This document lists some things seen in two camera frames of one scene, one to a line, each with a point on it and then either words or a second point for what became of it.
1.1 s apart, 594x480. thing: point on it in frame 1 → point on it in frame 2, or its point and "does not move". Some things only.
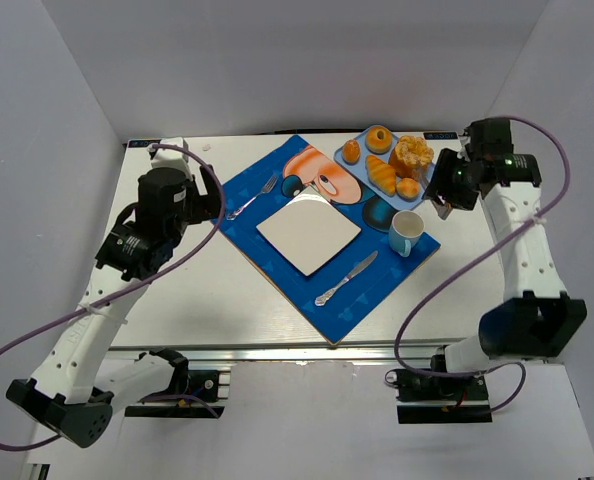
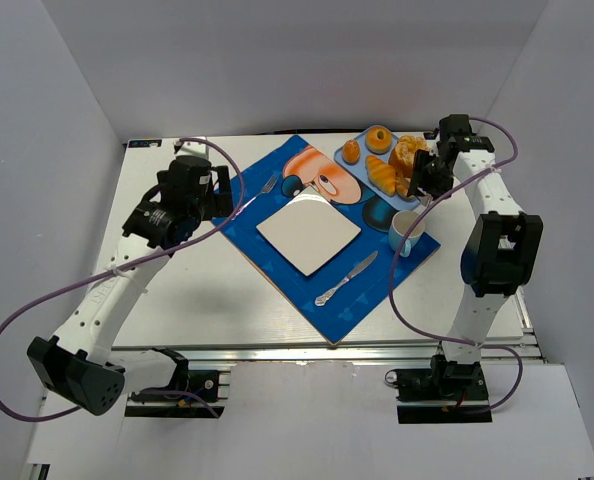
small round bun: [407, 189] does not move
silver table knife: [320, 299] does not move
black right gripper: [440, 184] → [431, 173]
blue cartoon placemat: [350, 283] does not move
